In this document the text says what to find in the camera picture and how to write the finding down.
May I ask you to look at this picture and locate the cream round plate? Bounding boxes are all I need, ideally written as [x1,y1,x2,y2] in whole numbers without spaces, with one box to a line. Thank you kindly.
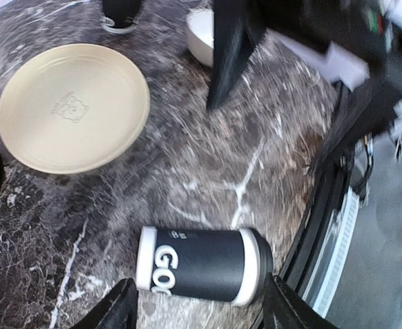
[0,43,150,174]

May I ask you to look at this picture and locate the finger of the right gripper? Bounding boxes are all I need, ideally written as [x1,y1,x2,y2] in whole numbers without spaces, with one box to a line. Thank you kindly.
[206,0,266,111]

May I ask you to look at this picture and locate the black cup lid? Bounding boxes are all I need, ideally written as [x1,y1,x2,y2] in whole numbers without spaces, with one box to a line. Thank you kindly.
[251,228,273,302]

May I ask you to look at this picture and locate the white cable duct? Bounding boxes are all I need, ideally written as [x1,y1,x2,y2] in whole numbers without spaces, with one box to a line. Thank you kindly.
[303,188,360,317]

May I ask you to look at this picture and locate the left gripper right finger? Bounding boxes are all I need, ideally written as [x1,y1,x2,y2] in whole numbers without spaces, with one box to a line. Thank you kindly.
[262,274,334,329]

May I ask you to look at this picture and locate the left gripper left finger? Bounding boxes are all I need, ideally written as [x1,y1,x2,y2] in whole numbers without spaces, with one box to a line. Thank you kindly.
[92,278,138,329]

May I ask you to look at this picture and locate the black paper coffee cup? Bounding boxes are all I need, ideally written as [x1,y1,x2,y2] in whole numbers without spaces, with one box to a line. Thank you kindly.
[135,226,261,306]

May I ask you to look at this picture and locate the white ceramic bowl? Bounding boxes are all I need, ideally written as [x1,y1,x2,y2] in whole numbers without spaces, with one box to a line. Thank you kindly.
[186,9,214,68]

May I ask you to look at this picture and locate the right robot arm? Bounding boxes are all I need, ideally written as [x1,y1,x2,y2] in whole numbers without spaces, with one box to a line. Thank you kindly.
[207,1,402,148]

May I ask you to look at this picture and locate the stack of paper cups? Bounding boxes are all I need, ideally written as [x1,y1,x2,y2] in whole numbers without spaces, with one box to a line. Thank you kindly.
[101,0,142,34]

